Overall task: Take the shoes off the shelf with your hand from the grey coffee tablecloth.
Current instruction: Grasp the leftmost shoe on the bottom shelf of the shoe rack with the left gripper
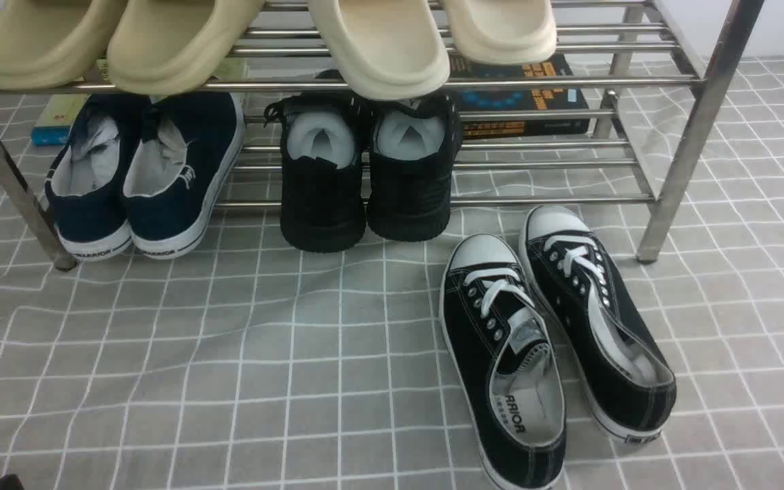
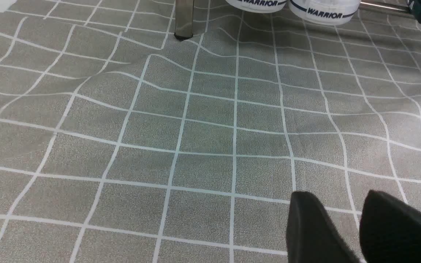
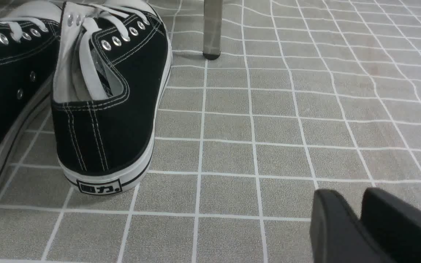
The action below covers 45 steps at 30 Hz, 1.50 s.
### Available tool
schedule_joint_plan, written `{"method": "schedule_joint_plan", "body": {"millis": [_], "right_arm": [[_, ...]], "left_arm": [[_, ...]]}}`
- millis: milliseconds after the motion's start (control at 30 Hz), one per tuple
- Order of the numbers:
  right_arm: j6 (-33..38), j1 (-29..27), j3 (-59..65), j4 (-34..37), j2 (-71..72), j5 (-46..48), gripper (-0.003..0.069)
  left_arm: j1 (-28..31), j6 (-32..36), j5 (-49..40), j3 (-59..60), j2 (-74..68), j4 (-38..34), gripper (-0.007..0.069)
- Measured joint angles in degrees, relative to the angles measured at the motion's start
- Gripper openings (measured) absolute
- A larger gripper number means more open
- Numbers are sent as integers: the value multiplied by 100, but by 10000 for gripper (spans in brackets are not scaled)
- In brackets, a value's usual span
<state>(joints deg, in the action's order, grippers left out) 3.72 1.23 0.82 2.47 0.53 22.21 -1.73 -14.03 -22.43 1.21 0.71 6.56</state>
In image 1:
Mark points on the black white canvas shoe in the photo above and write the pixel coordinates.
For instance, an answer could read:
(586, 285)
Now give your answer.
(501, 348)
(629, 385)

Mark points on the navy canvas shoe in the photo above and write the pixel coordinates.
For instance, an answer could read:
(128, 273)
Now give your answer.
(84, 186)
(188, 145)

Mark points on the black orange book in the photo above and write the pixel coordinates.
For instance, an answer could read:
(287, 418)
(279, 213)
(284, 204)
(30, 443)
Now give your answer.
(505, 108)

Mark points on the grey checked tablecloth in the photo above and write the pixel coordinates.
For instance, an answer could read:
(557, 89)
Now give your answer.
(248, 364)

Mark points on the cream slipper centre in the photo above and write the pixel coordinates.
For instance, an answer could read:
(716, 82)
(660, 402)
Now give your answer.
(384, 50)

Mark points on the cream slipper right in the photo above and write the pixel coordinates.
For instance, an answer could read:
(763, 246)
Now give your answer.
(503, 32)

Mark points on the cream slipper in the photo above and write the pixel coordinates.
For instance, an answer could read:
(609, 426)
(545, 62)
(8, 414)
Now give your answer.
(384, 50)
(503, 32)

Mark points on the black white canvas shoe left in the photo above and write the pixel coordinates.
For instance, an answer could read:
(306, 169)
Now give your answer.
(501, 348)

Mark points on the black sneaker right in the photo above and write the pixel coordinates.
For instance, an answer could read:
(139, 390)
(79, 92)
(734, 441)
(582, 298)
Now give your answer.
(411, 153)

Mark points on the black sneaker left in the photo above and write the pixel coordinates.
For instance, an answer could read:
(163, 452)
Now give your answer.
(323, 135)

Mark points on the black sneaker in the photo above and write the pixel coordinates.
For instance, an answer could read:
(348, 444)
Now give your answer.
(323, 135)
(411, 153)

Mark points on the beige slipper far left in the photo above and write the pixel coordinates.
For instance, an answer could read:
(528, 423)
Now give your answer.
(44, 44)

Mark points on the green blue book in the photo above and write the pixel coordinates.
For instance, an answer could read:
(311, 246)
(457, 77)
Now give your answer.
(53, 125)

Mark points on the steel shoe rack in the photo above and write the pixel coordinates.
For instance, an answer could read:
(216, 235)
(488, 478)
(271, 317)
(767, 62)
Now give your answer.
(646, 26)

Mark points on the black white canvas shoe right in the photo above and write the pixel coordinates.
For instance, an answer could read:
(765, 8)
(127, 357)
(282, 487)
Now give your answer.
(629, 385)

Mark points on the beige slipper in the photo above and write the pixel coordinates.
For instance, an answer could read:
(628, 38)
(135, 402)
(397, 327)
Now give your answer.
(44, 44)
(171, 47)

